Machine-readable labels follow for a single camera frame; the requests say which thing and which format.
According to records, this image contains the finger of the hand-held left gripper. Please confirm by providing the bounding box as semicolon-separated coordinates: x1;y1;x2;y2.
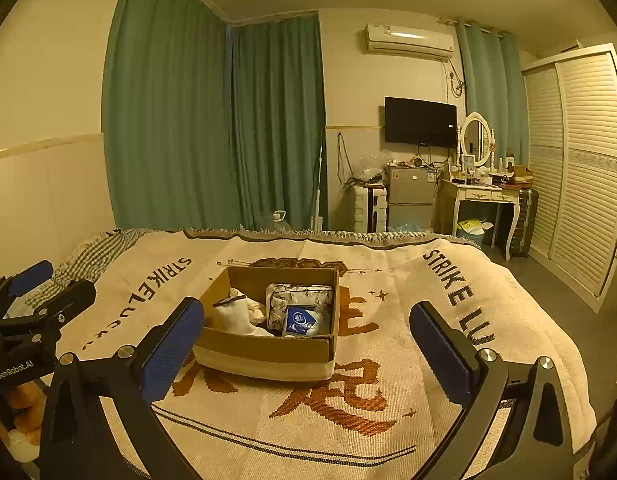
0;279;98;347
0;259;55;319

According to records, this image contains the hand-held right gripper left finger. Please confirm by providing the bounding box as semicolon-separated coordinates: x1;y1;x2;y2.
38;296;206;480

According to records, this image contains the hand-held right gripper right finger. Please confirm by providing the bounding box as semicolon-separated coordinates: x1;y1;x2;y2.
409;301;577;480

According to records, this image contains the long white sock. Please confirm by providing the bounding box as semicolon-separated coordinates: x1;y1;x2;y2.
211;287;275;339

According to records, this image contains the brown cardboard box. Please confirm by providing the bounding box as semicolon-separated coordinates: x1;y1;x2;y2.
192;266;341;383

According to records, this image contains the blue and white tissue packet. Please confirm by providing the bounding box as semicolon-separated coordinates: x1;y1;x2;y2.
283;305;322;337

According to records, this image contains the floral wet wipes pack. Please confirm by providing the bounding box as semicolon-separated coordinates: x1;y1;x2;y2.
265;282;335;334

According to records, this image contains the person's left hand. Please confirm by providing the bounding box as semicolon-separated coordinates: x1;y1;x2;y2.
1;382;47;447

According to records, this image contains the checked bedding cloth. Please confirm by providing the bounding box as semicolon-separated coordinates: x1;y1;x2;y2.
26;228;150;307

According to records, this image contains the cream printed blanket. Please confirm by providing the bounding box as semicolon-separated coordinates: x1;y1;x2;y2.
53;227;597;480

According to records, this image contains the bin with yellow bag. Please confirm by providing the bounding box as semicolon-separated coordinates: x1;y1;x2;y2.
456;217;494;249

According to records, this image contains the dark suitcase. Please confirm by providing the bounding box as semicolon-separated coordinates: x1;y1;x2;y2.
509;187;539;260

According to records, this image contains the silver mini fridge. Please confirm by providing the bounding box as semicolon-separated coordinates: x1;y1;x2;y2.
385;165;439;234

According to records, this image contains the white suitcase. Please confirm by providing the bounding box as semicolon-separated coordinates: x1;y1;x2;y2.
353;184;388;234

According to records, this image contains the white dressing table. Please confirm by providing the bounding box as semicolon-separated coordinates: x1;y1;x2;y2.
439;177;522;262

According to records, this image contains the clear plastic bag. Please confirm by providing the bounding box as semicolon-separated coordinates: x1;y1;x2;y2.
356;152;389;186

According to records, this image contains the white mop pole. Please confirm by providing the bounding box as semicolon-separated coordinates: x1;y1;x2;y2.
313;127;327;232

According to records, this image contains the oval white vanity mirror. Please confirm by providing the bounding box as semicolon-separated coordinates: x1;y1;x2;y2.
459;112;493;169

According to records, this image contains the wide green curtain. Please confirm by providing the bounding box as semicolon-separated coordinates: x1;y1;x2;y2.
102;0;240;234

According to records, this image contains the white louvered wardrobe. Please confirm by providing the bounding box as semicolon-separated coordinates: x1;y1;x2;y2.
521;44;617;314

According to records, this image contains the narrow green corner curtain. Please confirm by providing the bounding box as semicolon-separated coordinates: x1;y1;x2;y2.
231;12;330;234

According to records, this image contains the green window curtain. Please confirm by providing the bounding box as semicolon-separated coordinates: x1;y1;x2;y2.
456;20;532;162

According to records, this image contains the white air conditioner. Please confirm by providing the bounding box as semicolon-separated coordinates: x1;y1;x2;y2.
363;22;457;64

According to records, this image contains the hanging black cable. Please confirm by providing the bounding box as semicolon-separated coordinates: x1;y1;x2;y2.
336;131;354;189

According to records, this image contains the black wall television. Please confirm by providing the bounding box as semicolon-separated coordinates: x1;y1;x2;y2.
385;96;458;150

